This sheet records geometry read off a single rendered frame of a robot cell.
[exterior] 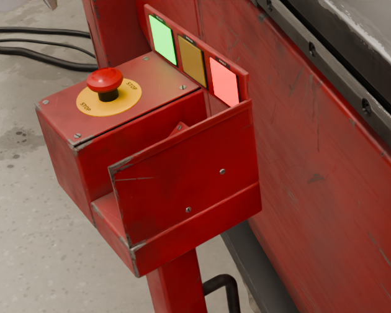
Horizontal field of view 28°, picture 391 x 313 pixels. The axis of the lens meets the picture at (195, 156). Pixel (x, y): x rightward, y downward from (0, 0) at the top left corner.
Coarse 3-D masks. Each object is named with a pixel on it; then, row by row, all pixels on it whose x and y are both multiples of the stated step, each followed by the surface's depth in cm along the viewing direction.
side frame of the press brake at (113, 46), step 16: (96, 0) 189; (112, 0) 191; (128, 0) 192; (96, 16) 192; (112, 16) 193; (128, 16) 194; (96, 32) 199; (112, 32) 196; (128, 32) 197; (96, 48) 218; (112, 48) 198; (128, 48) 200; (144, 48) 201; (112, 64) 201
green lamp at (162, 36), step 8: (152, 24) 87; (160, 24) 85; (152, 32) 88; (160, 32) 86; (168, 32) 84; (160, 40) 87; (168, 40) 85; (160, 48) 88; (168, 48) 86; (168, 56) 87
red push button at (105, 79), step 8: (96, 72) 83; (104, 72) 83; (112, 72) 83; (120, 72) 83; (88, 80) 83; (96, 80) 82; (104, 80) 82; (112, 80) 82; (120, 80) 82; (96, 88) 82; (104, 88) 82; (112, 88) 82; (104, 96) 83; (112, 96) 83
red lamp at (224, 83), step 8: (216, 64) 77; (216, 72) 78; (224, 72) 77; (216, 80) 79; (224, 80) 77; (232, 80) 76; (216, 88) 80; (224, 88) 78; (232, 88) 77; (224, 96) 79; (232, 96) 77; (232, 104) 78
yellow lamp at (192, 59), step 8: (184, 40) 82; (184, 48) 82; (192, 48) 81; (184, 56) 83; (192, 56) 81; (200, 56) 80; (184, 64) 84; (192, 64) 82; (200, 64) 81; (192, 72) 83; (200, 72) 81; (200, 80) 82
